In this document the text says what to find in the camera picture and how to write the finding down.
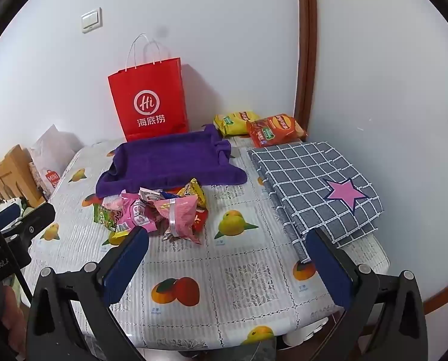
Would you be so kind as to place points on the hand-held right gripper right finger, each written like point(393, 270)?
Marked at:
point(329, 267)

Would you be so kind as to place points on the fruit-print tablecloth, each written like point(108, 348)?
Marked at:
point(246, 255)

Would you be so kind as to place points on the brown wooden door frame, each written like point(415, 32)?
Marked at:
point(306, 45)

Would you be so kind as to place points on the brown wooden baseboard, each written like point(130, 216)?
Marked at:
point(447, 285)

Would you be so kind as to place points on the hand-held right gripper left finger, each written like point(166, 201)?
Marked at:
point(122, 267)

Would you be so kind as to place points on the yellow snack packet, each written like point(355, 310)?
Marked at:
point(195, 191)

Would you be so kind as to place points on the pile of snack packets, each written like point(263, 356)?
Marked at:
point(133, 210)

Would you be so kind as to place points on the white light switch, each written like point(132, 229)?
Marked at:
point(91, 20)

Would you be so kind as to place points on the white plastic bag red label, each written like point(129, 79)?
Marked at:
point(55, 150)

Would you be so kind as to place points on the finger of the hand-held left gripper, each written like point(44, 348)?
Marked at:
point(28, 225)

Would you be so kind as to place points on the purple towel basket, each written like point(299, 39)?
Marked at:
point(171, 158)

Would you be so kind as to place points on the red paper bag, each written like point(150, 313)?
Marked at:
point(148, 82)

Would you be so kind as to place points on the person's left hand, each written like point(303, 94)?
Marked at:
point(13, 316)

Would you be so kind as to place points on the orange chip bag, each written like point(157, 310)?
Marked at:
point(276, 129)

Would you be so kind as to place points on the yellow chip bag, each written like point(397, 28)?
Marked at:
point(231, 122)

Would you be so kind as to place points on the pink silver-seam snack packet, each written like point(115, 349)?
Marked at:
point(182, 214)

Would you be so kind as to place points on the white black-spotted cloth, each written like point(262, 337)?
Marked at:
point(9, 206)

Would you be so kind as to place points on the grey checked cloth pink star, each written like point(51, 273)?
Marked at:
point(306, 180)

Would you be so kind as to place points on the wooden chair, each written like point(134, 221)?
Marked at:
point(9, 165)

